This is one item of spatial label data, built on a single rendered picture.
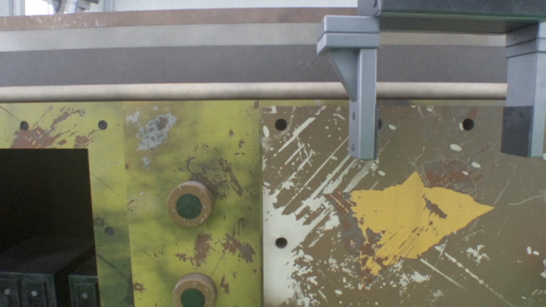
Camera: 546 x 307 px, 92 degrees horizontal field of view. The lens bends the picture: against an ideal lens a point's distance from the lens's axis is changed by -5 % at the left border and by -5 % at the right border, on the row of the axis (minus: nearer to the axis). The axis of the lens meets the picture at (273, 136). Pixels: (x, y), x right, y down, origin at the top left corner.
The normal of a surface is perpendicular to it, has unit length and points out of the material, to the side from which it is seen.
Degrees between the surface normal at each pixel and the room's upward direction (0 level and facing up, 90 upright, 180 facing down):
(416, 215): 90
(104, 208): 90
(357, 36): 90
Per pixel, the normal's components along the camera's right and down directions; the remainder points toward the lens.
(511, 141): -1.00, 0.00
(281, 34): -0.01, 0.08
